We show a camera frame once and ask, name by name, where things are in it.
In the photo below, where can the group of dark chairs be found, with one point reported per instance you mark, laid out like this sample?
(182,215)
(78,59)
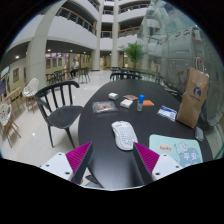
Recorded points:
(56,76)

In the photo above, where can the brown packet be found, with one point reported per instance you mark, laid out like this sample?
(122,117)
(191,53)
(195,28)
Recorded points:
(130,97)

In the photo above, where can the small white box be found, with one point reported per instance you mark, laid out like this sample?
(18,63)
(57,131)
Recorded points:
(113,96)

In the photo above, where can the white and blue plastic packet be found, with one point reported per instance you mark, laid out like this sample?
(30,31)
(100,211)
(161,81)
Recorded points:
(167,113)

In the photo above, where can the white perforated computer mouse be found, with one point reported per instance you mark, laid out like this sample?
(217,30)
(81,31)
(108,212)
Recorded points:
(124,135)

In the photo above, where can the white lattice chair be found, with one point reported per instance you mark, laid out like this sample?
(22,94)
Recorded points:
(30,88)
(4,115)

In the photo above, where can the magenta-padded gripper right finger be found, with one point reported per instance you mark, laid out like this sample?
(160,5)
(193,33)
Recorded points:
(148,158)

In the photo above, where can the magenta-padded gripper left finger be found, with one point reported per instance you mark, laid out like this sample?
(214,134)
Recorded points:
(78,159)

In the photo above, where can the blue-capped small bottle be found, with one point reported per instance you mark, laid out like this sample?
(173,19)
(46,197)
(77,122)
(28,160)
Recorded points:
(140,104)

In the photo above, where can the orange card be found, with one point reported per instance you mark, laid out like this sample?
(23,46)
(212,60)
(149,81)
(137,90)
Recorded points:
(148,103)

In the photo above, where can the person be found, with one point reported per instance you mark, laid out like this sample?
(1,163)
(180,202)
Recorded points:
(74,67)

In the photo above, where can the clear plastic snack bag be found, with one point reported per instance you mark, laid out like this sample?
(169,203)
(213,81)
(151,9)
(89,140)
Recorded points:
(104,107)

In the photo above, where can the brown paper bag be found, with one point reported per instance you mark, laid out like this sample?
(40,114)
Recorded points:
(191,100)

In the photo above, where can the black wooden chair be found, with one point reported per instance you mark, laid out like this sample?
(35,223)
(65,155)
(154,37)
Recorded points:
(63,116)
(125,75)

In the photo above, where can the light green cartoon mouse pad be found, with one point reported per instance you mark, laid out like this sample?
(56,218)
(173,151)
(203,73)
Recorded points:
(186,150)

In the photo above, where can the potted palm plant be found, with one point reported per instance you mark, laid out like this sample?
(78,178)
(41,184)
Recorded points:
(134,52)

